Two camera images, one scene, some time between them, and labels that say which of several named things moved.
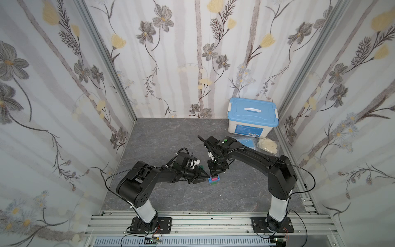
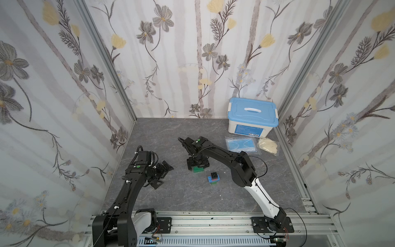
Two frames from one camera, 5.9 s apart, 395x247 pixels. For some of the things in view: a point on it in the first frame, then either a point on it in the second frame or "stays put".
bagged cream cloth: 268,144 stays put
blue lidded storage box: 251,117 stays put
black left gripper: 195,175 → 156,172
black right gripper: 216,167 → 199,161
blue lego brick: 210,180 stays put
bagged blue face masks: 249,141 stays put
